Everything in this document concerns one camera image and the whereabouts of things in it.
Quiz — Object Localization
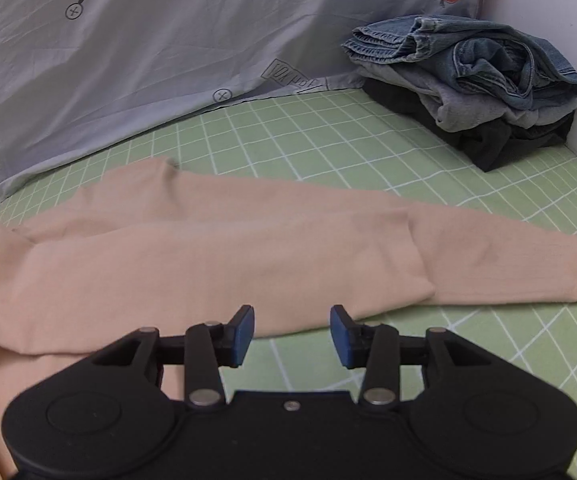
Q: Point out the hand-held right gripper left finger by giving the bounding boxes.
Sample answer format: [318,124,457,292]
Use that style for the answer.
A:
[88,304,256,408]

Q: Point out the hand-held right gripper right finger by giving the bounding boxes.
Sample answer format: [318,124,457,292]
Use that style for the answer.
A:
[329,304,492,408]

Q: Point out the beige long-sleeve shirt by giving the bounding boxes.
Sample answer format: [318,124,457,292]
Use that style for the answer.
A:
[0,156,577,480]

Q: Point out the folded black garment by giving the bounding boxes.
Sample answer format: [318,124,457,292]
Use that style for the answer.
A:
[363,80,575,173]

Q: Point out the folded grey garment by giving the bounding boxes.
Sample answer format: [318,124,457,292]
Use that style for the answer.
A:
[359,65,577,132]

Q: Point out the grey carrot-print quilt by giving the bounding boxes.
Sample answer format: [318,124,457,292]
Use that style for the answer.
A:
[0,0,492,226]

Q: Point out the folded blue jeans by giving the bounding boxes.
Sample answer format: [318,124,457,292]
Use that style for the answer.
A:
[343,15,577,111]

